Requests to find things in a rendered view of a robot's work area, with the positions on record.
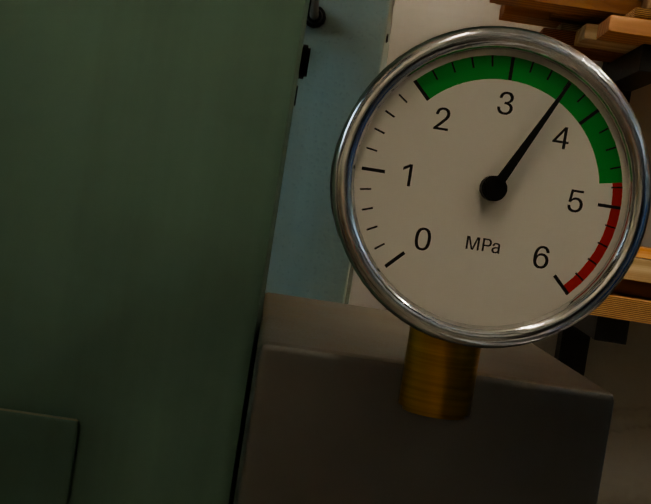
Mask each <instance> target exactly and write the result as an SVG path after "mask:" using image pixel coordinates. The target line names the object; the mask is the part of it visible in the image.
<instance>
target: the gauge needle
mask: <svg viewBox="0 0 651 504"><path fill-rule="evenodd" d="M570 85H571V83H570V82H569V83H568V84H567V86H566V87H565V88H564V90H563V91H562V92H561V93H560V95H559V96H558V97H557V99H556V100H555V101H554V103H553V104H552V105H551V107H550V108H549V109H548V111H547V112H546V113H545V114H544V116H543V117H542V118H541V120H540V121H539V122H538V124H537V125H536V126H535V128H534V129H533V130H532V131H531V133H530V134H529V135H528V137H527V138H526V139H525V141H524V142H523V143H522V145H521V146H520V147H519V149H518V150H517V151H516V152H515V154H514V155H513V156H512V158H511V159H510V160H509V162H508V163H507V164H506V166H505V167H504V168H503V169H502V171H501V172H500V173H499V175H498V176H488V177H485V178H484V179H483V180H482V181H481V183H480V188H479V191H480V193H481V195H482V197H483V198H484V199H486V200H488V201H498V200H501V199H502V198H503V197H504V196H505V195H506V193H507V184H506V180H507V179H508V178H509V176H510V175H511V173H512V172H513V170H514V169H515V167H516V166H517V164H518V163H519V161H520V160H521V158H522V157H523V155H524V154H525V152H526V151H527V149H528V148H529V146H530V145H531V143H532V142H533V140H534V139H535V137H536V136H537V134H538V133H539V131H540V130H541V129H542V127H543V126H544V124H545V123H546V121H547V120H548V118H549V117H550V115H551V114H552V112H553V111H554V109H555V108H556V106H557V105H558V103H559V102H560V100H561V99H562V97H563V96H564V94H565V93H566V91H567V90H568V88H569V87H570Z"/></svg>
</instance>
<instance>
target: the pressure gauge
mask: <svg viewBox="0 0 651 504"><path fill-rule="evenodd" d="M569 82H570V83H571V85H570V87H569V88H568V90H567V91H566V93H565V94H564V96H563V97H562V99H561V100H560V102H559V103H558V105H557V106H556V108H555V109H554V111H553V112H552V114H551V115H550V117H549V118H548V120H547V121H546V123H545V124H544V126H543V127H542V129H541V130H540V131H539V133H538V134H537V136H536V137H535V139H534V140H533V142H532V143H531V145H530V146H529V148H528V149H527V151H526V152H525V154H524V155H523V157H522V158H521V160H520V161H519V163H518V164H517V166H516V167H515V169H514V170H513V172H512V173H511V175H510V176H509V178H508V179H507V180H506V184H507V193H506V195H505V196H504V197H503V198H502V199H501V200H498V201H488V200H486V199H484V198H483V197H482V195H481V193H480V191H479V188H480V183H481V181H482V180H483V179H484V178H485V177H488V176H498V175H499V173H500V172H501V171H502V169H503V168H504V167H505V166H506V164H507V163H508V162H509V160H510V159H511V158H512V156H513V155H514V154H515V152H516V151H517V150H518V149H519V147H520V146H521V145H522V143H523V142H524V141H525V139H526V138H527V137H528V135H529V134H530V133H531V131H532V130H533V129H534V128H535V126H536V125H537V124H538V122H539V121H540V120H541V118H542V117H543V116H544V114H545V113H546V112H547V111H548V109H549V108H550V107H551V105H552V104H553V103H554V101H555V100H556V99H557V97H558V96H559V95H560V93H561V92H562V91H563V90H564V88H565V87H566V86H567V84H568V83H569ZM330 196H331V208H332V213H333V218H334V222H335V226H336V230H337V233H338V235H339V238H340V240H341V243H342V245H343V248H344V251H345V253H346V255H347V257H348V259H349V261H350V263H351V265H352V267H353V269H354V270H355V272H356V273H357V275H358V276H359V278H360V280H361V281H362V283H363V284H364V285H365V286H366V288H367V289H368V290H369V291H370V292H371V294H372V295H373V296H374V297H375V298H376V299H377V300H378V301H379V302H380V303H381V304H382V305H383V306H384V307H385V308H386V309H387V310H388V311H390V312H391V313H392V314H393V315H395V316H396V317H397V318H399V319H400V320H401V321H403V322H404V323H406V324H408V325H409V326H410V330H409V336H408V343H407V349H406V355H405V362H404V370H403V376H402V382H401V389H400V395H399V401H398V403H399V404H401V405H402V408H403V409H404V410H406V411H409V412H411V413H415V414H418V415H422V416H427V417H432V418H438V419H447V420H462V419H465V416H469V415H470V413H471V407H472V401H473V394H474V388H475V382H476V376H477V370H478V364H479V357H480V351H481V348H506V347H513V346H521V345H525V344H529V343H533V342H537V341H540V340H543V339H545V338H548V337H551V336H553V335H556V334H558V333H560V332H562V331H564V330H566V329H568V328H569V327H571V326H573V325H574V324H576V323H577V322H579V321H580V320H582V319H584V318H585V317H586V316H588V315H589V314H590V313H591V312H592V311H594V310H595V309H596V308H597V307H599V306H600V305H601V304H602V303H603V302H604V301H605V299H606V298H607V297H608V296H609V295H610V294H611V293H612V292H613V291H614V290H615V288H616V287H617V286H618V284H619V283H620V282H621V281H622V279H623V278H624V276H625V275H626V273H627V271H628V270H629V268H630V266H631V265H632V263H633V261H634V259H635V257H636V255H637V252H638V250H639V248H640V246H641V243H642V240H643V237H644V234H645V231H646V227H647V223H648V218H649V214H650V206H651V166H650V158H649V153H648V149H647V144H646V140H645V138H644V135H643V132H642V129H641V126H640V123H639V121H638V119H637V117H636V115H635V113H634V111H633V109H632V107H631V105H630V104H629V102H628V101H627V99H626V97H625V96H624V94H623V93H622V91H621V90H620V89H619V88H618V86H617V85H616V84H615V83H614V81H613V80H612V79H611V78H610V77H609V76H608V75H607V74H606V73H605V72H604V71H603V70H602V69H601V68H600V67H599V66H598V65H597V64H596V63H594V62H593V61H592V60H591V59H589V58H588V57H587V56H586V55H584V54H583V53H581V52H579V51H578V50H576V49H575V48H573V47H571V46H570V45H568V44H566V43H564V42H562V41H560V40H557V39H555V38H553V37H550V36H547V35H545V34H542V33H539V32H536V31H531V30H527V29H522V28H516V27H507V26H479V27H471V28H464V29H460V30H456V31H451V32H447V33H444V34H442V35H439V36H436V37H434V38H431V39H429V40H427V41H425V42H423V43H421V44H419V45H417V46H415V47H413V48H411V49H410V50H408V51H407V52H405V53H404V54H402V55H401V56H399V57H398V58H396V59H395V60H394V61H393V62H392V63H390V64H389V65H388V66H387V67H386V68H384V69H383V70H382V71H381V72H380V73H379V75H378V76H377V77H376V78H375V79H374V80H373V81H372V82H371V83H370V84H369V86H368V87H367V88H366V90H365V91H364V92H363V93H362V95H361V96H360V98H359V99H358V101H357V103H356V104H355V106H354V108H353V109H352V111H351V113H350V115H349V117H348V119H347V121H346V122H345V124H344V127H343V129H342V132H341V134H340V137H339V139H338V142H337V144H336V149H335V153H334V157H333V161H332V166H331V179H330Z"/></svg>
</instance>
